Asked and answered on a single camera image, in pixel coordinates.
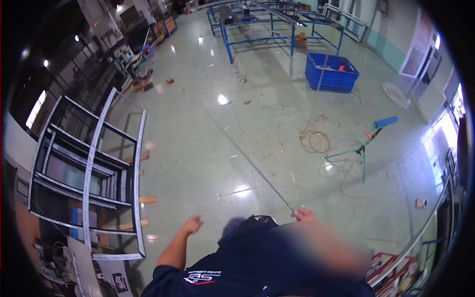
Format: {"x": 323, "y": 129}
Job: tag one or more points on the person's right hand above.
{"x": 305, "y": 215}

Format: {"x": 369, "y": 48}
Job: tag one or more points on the green stand with blue roller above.
{"x": 386, "y": 121}

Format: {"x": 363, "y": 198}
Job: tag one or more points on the blue plastic crate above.
{"x": 330, "y": 80}

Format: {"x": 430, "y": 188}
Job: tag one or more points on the cardboard box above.
{"x": 300, "y": 40}

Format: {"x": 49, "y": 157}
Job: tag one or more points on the white floor fan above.
{"x": 395, "y": 94}

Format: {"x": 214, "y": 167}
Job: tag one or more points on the person's left hand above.
{"x": 192, "y": 225}

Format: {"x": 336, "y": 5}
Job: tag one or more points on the blue trolley with cartons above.
{"x": 169, "y": 26}

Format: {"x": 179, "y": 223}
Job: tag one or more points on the long thin metal strip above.
{"x": 259, "y": 172}

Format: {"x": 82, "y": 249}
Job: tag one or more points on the red metal rack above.
{"x": 386, "y": 273}

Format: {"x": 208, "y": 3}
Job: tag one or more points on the white window frames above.
{"x": 352, "y": 22}

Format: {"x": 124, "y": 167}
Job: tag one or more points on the person's left fingers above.
{"x": 198, "y": 222}

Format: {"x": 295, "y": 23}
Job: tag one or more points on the person's body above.
{"x": 241, "y": 267}

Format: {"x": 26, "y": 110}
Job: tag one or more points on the person's legs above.
{"x": 261, "y": 219}

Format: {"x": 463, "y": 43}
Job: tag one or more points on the person's right fingers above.
{"x": 298, "y": 214}

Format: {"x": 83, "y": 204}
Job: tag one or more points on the long aluminium profile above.
{"x": 408, "y": 245}

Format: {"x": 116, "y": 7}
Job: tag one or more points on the blue metal workbench frame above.
{"x": 227, "y": 46}

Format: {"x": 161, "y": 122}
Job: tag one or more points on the stack of window frames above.
{"x": 86, "y": 185}

